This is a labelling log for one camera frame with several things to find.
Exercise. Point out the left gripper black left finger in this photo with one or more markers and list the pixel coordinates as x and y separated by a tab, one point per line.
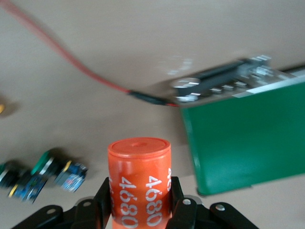
95	212

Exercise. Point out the orange 4680 cylinder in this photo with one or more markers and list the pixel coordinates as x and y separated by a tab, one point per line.
139	171

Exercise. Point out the green conveyor belt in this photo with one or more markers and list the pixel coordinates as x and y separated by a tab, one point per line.
238	138

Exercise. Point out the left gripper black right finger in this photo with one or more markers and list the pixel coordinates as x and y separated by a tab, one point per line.
183	214

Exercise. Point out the green push button switch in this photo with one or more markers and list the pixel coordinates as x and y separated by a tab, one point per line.
26	188
69	176

